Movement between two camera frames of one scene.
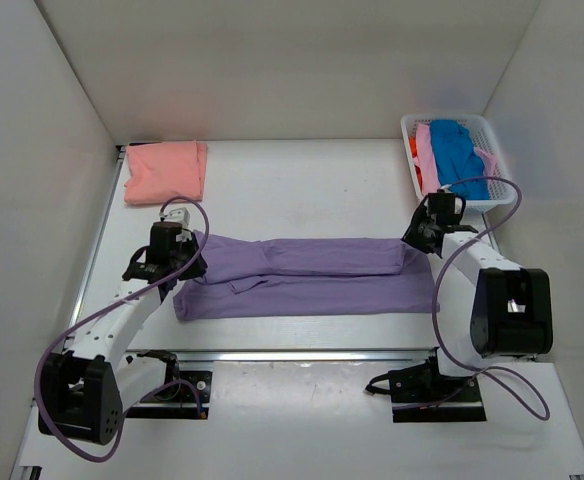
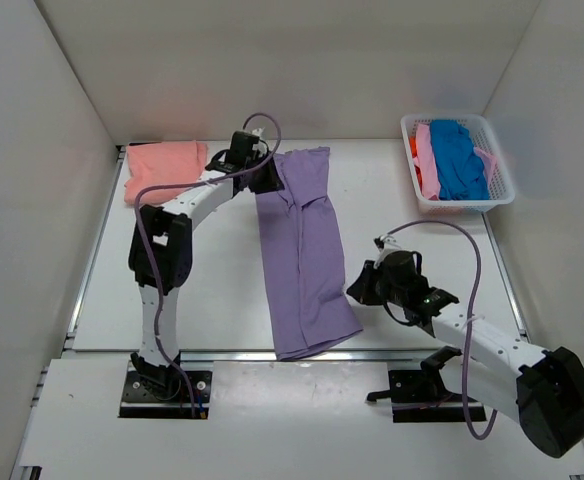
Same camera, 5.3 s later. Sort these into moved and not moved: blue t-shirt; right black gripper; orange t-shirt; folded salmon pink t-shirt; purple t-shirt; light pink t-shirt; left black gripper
Moved: left black gripper; right black gripper; purple t-shirt
Not moved: folded salmon pink t-shirt; light pink t-shirt; blue t-shirt; orange t-shirt
